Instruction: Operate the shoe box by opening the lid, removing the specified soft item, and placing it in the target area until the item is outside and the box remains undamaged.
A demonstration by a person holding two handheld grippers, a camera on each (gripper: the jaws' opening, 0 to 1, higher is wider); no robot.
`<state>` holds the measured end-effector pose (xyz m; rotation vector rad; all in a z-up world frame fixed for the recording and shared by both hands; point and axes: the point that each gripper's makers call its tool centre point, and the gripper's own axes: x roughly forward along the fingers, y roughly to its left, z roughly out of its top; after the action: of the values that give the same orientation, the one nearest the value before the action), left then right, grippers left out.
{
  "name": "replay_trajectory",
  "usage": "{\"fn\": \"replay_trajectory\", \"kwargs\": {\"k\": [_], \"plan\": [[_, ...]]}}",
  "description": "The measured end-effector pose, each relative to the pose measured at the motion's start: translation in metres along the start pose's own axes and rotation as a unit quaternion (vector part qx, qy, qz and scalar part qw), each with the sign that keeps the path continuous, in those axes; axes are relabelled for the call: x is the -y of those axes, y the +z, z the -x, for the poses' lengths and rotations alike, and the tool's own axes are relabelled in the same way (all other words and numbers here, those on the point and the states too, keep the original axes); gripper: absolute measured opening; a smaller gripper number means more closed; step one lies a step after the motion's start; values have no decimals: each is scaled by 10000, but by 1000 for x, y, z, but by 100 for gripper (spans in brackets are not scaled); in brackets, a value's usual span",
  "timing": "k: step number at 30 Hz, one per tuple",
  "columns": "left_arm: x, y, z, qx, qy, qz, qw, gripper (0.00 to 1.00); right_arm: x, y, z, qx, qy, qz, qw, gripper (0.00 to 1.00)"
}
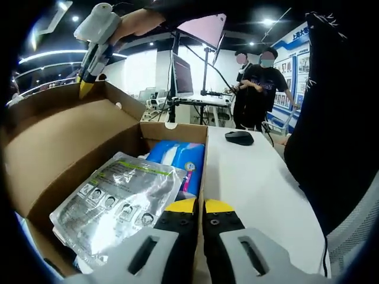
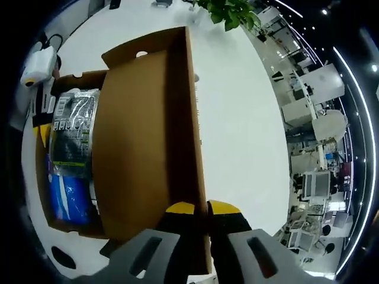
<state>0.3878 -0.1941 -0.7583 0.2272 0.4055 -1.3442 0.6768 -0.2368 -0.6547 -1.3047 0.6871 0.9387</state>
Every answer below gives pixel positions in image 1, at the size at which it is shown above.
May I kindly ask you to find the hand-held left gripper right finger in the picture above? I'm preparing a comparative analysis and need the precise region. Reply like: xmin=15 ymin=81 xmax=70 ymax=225
xmin=203 ymin=198 xmax=330 ymax=284

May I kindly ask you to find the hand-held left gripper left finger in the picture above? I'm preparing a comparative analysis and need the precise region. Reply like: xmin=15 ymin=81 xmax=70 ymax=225
xmin=63 ymin=197 xmax=198 ymax=284

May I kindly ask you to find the brown cardboard shoe box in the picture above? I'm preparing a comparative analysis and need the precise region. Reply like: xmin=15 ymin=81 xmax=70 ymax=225
xmin=0 ymin=79 xmax=210 ymax=279

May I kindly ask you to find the silver face mask packet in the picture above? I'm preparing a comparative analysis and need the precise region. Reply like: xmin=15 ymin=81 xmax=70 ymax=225
xmin=49 ymin=151 xmax=184 ymax=266

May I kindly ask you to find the blue soft tissue pack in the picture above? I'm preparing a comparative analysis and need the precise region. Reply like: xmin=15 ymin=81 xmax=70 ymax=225
xmin=146 ymin=140 xmax=205 ymax=198

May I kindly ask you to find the person's right hand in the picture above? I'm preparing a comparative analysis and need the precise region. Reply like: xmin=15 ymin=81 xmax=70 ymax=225
xmin=112 ymin=8 xmax=166 ymax=51

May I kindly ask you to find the white laptop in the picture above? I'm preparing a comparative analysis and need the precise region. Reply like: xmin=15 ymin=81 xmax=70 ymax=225
xmin=171 ymin=51 xmax=232 ymax=108

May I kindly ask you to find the black computer mouse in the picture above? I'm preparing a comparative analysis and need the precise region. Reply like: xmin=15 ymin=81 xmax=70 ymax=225
xmin=224 ymin=131 xmax=255 ymax=146

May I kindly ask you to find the large pink screen monitor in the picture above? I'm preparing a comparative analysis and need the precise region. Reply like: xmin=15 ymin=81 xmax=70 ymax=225
xmin=176 ymin=13 xmax=227 ymax=50

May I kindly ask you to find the white mesh office chair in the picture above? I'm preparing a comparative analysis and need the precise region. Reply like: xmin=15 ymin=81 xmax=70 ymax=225
xmin=325 ymin=189 xmax=379 ymax=275

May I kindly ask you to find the person's black shirt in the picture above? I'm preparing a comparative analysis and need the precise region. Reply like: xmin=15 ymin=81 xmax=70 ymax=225
xmin=283 ymin=11 xmax=379 ymax=237

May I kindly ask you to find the thin black cable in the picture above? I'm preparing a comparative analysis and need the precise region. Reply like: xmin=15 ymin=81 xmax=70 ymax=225
xmin=323 ymin=233 xmax=330 ymax=278

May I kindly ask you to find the blue white wall poster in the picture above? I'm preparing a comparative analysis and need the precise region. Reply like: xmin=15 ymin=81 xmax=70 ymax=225
xmin=271 ymin=20 xmax=310 ymax=114

